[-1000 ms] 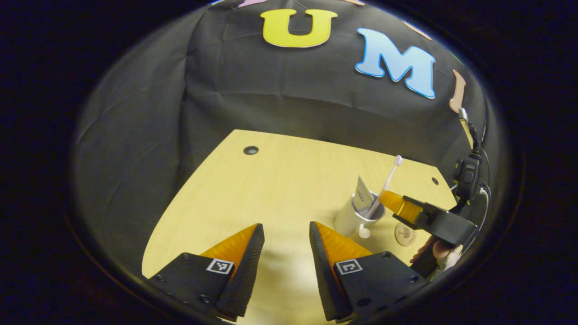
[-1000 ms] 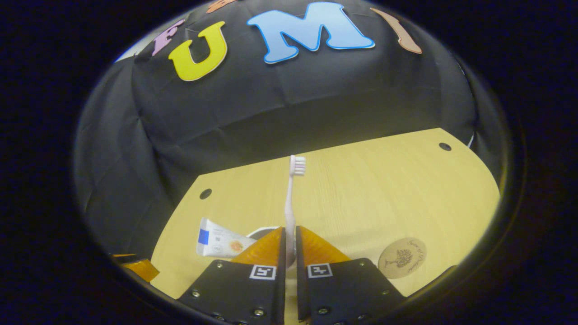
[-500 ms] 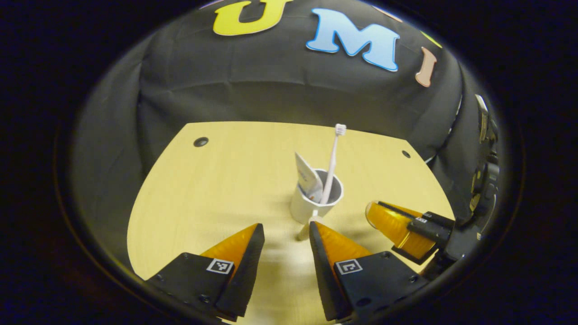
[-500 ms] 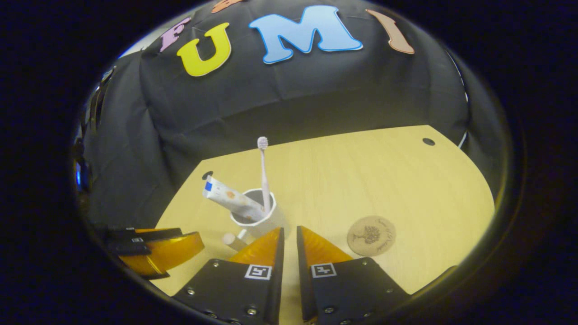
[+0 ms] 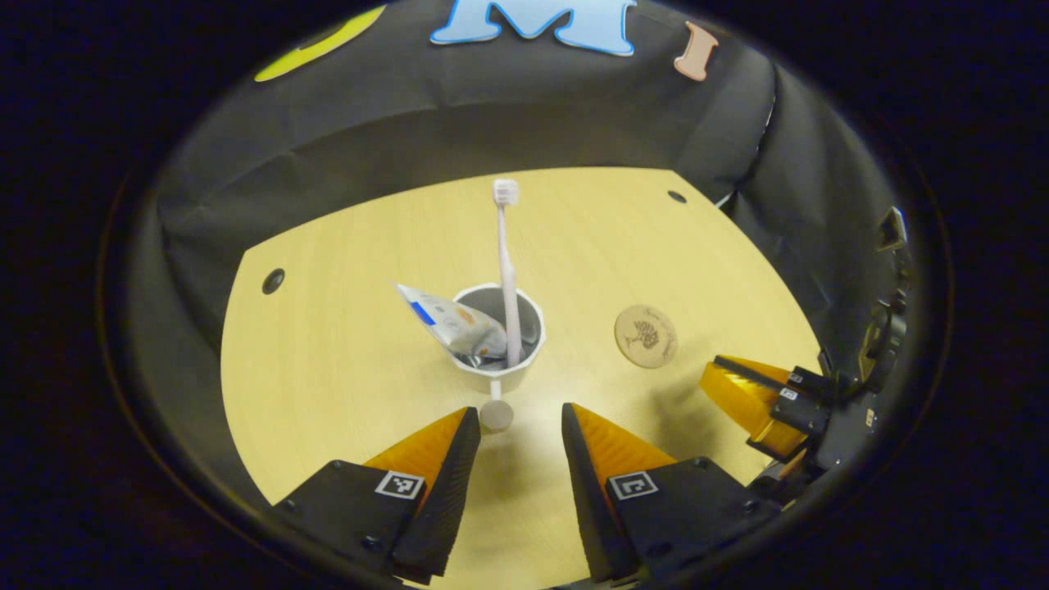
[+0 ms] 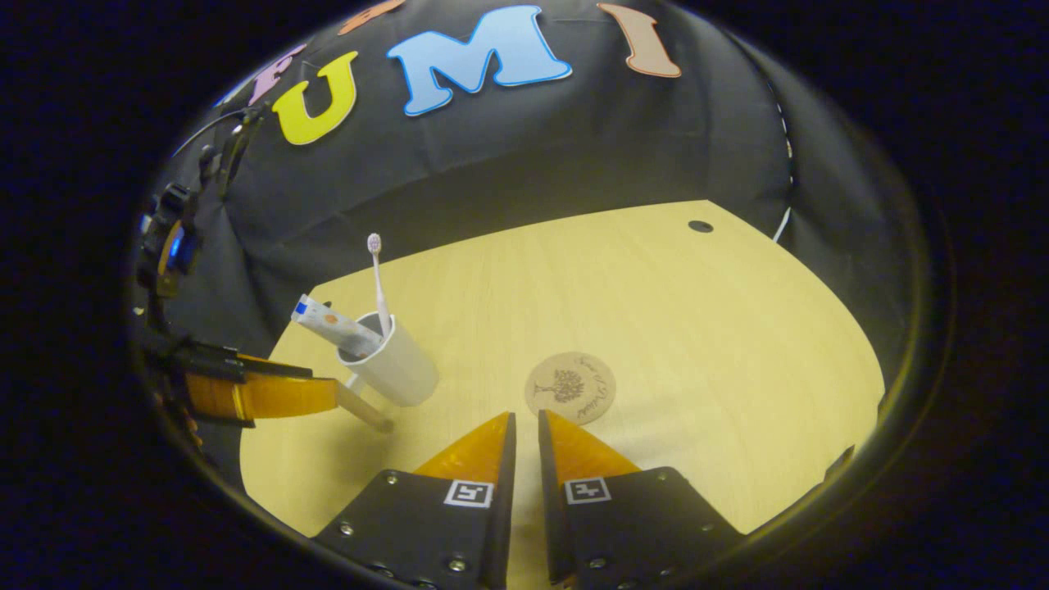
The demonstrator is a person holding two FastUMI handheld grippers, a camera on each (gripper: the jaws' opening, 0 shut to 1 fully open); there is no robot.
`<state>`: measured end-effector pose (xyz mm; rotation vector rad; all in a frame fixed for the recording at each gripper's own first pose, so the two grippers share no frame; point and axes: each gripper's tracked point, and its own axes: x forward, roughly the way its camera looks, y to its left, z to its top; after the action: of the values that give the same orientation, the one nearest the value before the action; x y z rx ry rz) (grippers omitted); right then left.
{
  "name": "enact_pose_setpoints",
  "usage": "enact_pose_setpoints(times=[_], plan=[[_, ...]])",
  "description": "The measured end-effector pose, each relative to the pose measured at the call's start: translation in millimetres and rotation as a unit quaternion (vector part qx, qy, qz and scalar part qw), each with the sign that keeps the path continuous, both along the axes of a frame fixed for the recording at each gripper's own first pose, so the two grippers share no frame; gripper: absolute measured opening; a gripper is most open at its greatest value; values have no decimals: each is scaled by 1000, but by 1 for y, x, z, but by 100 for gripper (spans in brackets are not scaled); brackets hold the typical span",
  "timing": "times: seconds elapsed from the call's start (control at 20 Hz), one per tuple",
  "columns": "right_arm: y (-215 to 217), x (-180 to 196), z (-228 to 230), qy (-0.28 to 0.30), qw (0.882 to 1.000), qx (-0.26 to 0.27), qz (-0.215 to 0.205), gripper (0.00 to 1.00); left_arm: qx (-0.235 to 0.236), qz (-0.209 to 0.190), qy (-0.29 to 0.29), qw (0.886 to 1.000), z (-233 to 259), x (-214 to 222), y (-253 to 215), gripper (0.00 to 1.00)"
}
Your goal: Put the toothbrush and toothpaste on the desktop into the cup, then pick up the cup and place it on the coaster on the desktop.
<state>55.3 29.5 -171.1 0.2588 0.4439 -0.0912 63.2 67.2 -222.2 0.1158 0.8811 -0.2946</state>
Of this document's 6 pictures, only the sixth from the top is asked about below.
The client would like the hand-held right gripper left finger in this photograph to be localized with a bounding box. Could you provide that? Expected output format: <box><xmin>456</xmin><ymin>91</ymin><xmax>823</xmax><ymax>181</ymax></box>
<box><xmin>311</xmin><ymin>411</ymin><xmax>518</xmax><ymax>590</ymax></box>

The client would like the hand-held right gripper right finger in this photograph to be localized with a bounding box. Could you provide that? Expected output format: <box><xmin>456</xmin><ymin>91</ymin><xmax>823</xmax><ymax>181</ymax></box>
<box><xmin>537</xmin><ymin>410</ymin><xmax>747</xmax><ymax>589</ymax></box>

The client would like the white toothpaste tube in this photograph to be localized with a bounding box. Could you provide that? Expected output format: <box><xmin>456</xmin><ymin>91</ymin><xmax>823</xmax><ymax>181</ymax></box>
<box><xmin>291</xmin><ymin>293</ymin><xmax>384</xmax><ymax>359</ymax></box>

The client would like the round wooden coaster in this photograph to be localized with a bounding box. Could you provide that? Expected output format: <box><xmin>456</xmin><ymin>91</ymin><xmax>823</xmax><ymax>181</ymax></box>
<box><xmin>524</xmin><ymin>352</ymin><xmax>617</xmax><ymax>425</ymax></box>

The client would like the white cup with wooden handle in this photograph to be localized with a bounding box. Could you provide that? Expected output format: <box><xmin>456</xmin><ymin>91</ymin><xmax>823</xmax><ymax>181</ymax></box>
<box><xmin>334</xmin><ymin>311</ymin><xmax>441</xmax><ymax>433</ymax></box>

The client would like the white toothbrush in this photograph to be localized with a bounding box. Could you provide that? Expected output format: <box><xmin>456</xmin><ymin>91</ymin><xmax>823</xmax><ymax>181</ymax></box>
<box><xmin>366</xmin><ymin>233</ymin><xmax>393</xmax><ymax>337</ymax></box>

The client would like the light wooden desktop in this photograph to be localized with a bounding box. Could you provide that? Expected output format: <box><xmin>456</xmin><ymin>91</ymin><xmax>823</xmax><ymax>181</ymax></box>
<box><xmin>238</xmin><ymin>199</ymin><xmax>888</xmax><ymax>590</ymax></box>

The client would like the dark block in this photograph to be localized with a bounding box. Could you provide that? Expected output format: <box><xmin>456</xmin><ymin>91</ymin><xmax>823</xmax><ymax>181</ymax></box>
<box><xmin>822</xmin><ymin>444</ymin><xmax>856</xmax><ymax>484</ymax></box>

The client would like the black backdrop cloth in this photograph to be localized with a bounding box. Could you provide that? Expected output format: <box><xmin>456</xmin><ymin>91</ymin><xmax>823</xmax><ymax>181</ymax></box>
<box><xmin>135</xmin><ymin>0</ymin><xmax>927</xmax><ymax>492</ymax></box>

